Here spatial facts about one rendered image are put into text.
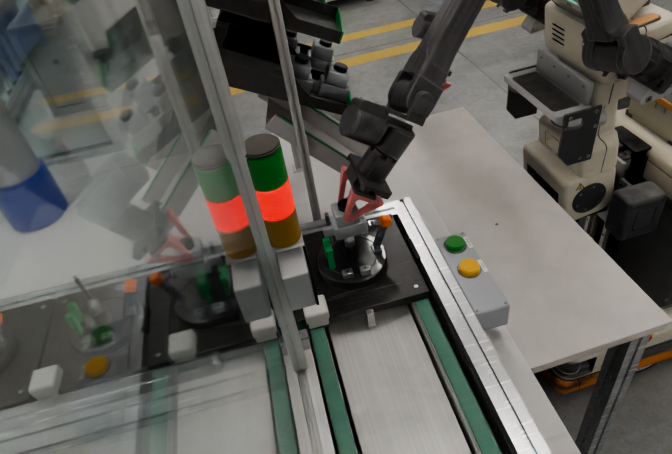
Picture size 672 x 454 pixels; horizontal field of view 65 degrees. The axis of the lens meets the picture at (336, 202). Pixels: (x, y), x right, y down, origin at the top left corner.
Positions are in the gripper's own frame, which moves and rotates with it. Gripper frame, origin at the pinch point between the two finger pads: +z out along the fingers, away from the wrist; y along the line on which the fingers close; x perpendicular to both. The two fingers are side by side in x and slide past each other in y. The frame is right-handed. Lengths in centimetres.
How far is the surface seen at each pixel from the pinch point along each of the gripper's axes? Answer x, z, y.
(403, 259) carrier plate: 15.8, 4.7, 3.9
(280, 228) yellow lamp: -21.6, -8.1, 22.4
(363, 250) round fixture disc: 8.8, 7.6, 0.6
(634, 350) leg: 61, -4, 25
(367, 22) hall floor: 146, 33, -356
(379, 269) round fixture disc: 10.0, 6.6, 6.6
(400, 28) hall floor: 162, 21, -329
